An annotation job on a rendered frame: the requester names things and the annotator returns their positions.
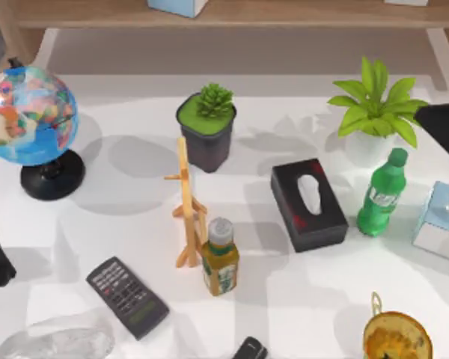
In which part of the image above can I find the black pot with succulent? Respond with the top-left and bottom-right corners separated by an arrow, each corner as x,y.
176,82 -> 238,174

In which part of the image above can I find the small wooden stand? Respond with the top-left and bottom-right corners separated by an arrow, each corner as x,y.
163,136 -> 209,269

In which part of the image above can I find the yellow tea bottle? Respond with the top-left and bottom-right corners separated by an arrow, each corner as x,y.
201,216 -> 241,298

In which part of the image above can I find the black tissue box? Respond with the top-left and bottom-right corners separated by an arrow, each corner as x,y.
270,158 -> 349,254

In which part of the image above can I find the black calculator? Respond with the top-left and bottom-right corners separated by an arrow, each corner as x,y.
85,256 -> 171,341

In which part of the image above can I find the green bottle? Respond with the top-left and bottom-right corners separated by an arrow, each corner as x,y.
355,147 -> 410,238

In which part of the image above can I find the white pot with leafy plant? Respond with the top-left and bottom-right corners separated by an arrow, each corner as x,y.
326,55 -> 431,168

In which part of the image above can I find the wooden shelf unit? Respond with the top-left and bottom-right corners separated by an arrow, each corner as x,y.
0,0 -> 449,93

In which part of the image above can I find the black stapler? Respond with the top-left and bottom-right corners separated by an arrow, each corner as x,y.
230,336 -> 269,359

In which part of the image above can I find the globe with black base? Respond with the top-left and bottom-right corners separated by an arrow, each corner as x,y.
0,57 -> 87,202

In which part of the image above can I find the light blue tissue box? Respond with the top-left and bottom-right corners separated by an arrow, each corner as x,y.
412,180 -> 449,263

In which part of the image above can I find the clear glass bowl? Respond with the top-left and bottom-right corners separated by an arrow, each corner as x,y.
0,313 -> 116,359

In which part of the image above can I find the white box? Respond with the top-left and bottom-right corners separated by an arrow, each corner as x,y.
383,0 -> 430,7

